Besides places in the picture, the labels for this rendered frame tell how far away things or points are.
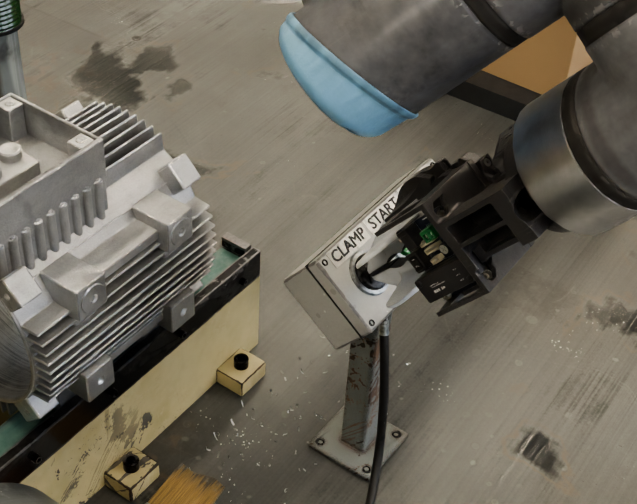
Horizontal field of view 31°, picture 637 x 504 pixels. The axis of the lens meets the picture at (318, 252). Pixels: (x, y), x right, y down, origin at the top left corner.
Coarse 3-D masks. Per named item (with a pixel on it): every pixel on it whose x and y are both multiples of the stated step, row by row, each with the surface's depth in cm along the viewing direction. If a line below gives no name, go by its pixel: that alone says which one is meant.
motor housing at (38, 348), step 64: (128, 128) 94; (128, 192) 92; (192, 192) 96; (128, 256) 89; (192, 256) 96; (0, 320) 99; (64, 320) 86; (128, 320) 92; (0, 384) 94; (64, 384) 88
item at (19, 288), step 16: (64, 112) 98; (176, 160) 94; (160, 176) 94; (176, 176) 93; (192, 176) 94; (176, 192) 94; (16, 272) 83; (0, 288) 83; (16, 288) 82; (32, 288) 83; (192, 288) 102; (16, 304) 82; (32, 400) 90; (32, 416) 91
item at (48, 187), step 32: (0, 128) 90; (32, 128) 91; (64, 128) 88; (0, 160) 86; (32, 160) 87; (64, 160) 84; (96, 160) 87; (0, 192) 85; (32, 192) 82; (64, 192) 85; (96, 192) 88; (0, 224) 81; (32, 224) 84; (64, 224) 86; (0, 256) 82; (32, 256) 85
